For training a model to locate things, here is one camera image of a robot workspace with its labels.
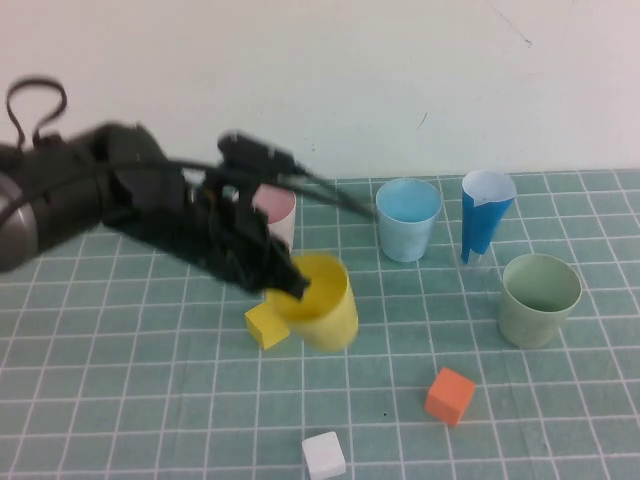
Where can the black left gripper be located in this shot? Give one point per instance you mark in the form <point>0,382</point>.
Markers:
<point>200,230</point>

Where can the yellow plastic cup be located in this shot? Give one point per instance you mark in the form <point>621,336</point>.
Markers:
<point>332,315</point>

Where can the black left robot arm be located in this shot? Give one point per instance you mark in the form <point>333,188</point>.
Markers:
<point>55,210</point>

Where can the yellow foam cube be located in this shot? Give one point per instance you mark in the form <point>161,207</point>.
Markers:
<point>267,327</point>

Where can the pink speckled plastic cup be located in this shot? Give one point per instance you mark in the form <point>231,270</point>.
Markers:
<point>280,215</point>

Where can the green white-grid tablecloth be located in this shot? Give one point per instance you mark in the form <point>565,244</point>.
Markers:
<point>125,375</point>

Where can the white foam cube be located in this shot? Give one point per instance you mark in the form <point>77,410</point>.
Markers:
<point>325,455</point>

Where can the orange foam cube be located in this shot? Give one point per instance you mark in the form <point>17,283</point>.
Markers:
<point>447,397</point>

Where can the blue rolled paper cone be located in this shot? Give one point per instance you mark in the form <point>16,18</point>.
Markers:
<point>480,225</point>

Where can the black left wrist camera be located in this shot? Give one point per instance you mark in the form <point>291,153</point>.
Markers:
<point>255,152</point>

